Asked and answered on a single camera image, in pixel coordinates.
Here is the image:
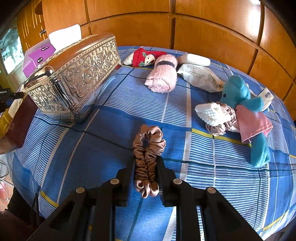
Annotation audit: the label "brown satin scrunchie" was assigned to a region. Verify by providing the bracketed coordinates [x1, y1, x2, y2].
[132, 125, 166, 198]

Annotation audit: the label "wooden glass door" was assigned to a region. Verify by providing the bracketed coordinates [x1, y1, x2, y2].
[1, 18, 26, 91]

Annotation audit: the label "white soft pack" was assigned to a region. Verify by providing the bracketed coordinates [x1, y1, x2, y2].
[177, 53, 211, 67]

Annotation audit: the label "blue plaid bed sheet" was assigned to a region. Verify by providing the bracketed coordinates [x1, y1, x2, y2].
[7, 67, 295, 238]

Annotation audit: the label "pink fuzzy rolled socks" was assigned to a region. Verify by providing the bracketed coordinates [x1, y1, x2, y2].
[144, 54, 178, 93]

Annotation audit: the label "teal teddy bear pink dress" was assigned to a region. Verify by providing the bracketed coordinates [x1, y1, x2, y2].
[220, 75, 273, 168]

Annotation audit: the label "gold tray box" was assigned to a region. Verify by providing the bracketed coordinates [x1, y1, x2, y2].
[1, 95, 38, 155]

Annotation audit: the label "silver ornate tissue box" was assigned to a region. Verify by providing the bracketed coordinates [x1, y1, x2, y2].
[23, 33, 121, 122]

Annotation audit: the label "purple tissue box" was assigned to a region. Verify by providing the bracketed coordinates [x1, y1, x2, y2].
[22, 39, 56, 78]

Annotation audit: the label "white tissue sheet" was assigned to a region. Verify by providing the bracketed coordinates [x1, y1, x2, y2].
[49, 24, 82, 53]

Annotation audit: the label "white knit cloth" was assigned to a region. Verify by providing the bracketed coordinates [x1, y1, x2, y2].
[195, 102, 231, 126]

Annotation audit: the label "wooden wardrobe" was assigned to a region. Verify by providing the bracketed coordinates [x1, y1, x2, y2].
[17, 0, 295, 117]

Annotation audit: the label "white plastic packet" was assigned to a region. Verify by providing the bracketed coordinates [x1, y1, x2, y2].
[177, 64, 225, 93]

